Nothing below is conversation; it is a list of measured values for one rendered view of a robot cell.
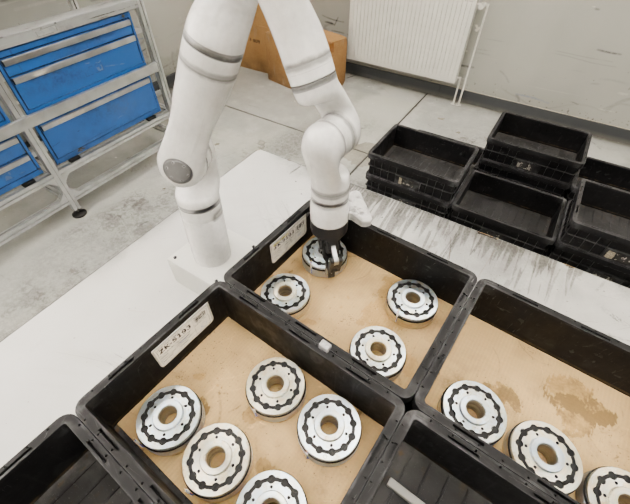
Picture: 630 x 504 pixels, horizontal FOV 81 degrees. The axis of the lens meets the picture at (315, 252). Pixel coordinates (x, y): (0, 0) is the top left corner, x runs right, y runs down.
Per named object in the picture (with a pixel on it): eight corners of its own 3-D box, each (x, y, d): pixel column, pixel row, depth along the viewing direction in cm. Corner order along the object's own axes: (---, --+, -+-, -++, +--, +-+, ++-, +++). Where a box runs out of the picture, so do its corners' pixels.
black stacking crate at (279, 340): (105, 432, 63) (72, 408, 55) (229, 313, 79) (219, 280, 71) (285, 628, 47) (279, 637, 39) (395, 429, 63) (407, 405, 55)
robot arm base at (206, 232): (186, 255, 93) (168, 202, 80) (214, 236, 98) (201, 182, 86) (210, 273, 89) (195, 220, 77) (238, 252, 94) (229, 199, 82)
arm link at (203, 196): (166, 119, 73) (186, 190, 85) (148, 144, 66) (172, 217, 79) (212, 122, 73) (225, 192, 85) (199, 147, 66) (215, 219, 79)
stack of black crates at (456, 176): (357, 228, 192) (366, 152, 159) (382, 197, 209) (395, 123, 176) (431, 259, 178) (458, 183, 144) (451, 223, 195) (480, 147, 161)
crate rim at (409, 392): (221, 285, 72) (219, 277, 70) (312, 204, 88) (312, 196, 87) (406, 409, 56) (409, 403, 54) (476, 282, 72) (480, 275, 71)
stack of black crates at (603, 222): (519, 295, 163) (571, 221, 130) (532, 253, 180) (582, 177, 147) (622, 339, 149) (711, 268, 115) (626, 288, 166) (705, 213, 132)
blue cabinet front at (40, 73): (56, 164, 200) (-11, 53, 158) (160, 110, 241) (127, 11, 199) (60, 166, 199) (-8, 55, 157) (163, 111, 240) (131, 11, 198)
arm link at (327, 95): (371, 142, 62) (348, 54, 55) (344, 167, 57) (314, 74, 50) (338, 144, 67) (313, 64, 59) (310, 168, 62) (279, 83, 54)
